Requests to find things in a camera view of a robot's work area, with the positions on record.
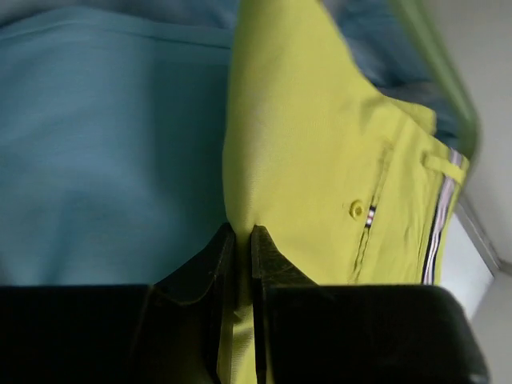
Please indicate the light blue cloth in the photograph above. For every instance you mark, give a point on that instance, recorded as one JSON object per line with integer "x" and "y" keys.
{"x": 112, "y": 129}

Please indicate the green suitcase blue lining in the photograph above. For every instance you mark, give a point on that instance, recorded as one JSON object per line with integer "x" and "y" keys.
{"x": 440, "y": 60}

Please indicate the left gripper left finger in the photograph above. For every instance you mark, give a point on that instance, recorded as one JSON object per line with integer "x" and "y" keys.
{"x": 178, "y": 330}

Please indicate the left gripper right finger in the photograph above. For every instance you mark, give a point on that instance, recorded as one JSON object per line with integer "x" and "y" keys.
{"x": 308, "y": 333}

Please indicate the yellow shorts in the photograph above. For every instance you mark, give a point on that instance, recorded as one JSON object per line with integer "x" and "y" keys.
{"x": 338, "y": 143}

